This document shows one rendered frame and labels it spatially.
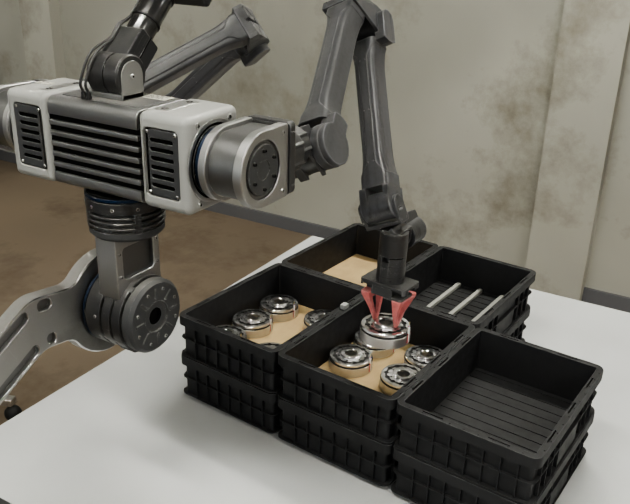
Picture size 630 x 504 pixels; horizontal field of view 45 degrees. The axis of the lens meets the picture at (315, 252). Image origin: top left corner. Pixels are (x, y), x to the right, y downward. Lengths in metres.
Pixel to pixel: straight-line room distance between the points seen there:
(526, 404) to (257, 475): 0.61
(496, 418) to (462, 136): 2.68
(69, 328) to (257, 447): 0.57
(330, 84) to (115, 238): 0.47
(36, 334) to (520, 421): 1.00
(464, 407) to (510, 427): 0.11
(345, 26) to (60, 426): 1.11
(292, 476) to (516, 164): 2.77
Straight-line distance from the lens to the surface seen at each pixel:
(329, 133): 1.31
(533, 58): 4.04
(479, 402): 1.76
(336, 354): 1.82
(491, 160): 4.19
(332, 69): 1.43
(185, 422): 1.88
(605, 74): 3.88
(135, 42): 1.30
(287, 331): 1.97
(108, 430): 1.88
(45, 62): 5.88
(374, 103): 1.53
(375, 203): 1.47
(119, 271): 1.36
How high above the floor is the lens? 1.79
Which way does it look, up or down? 23 degrees down
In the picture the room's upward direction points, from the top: 2 degrees clockwise
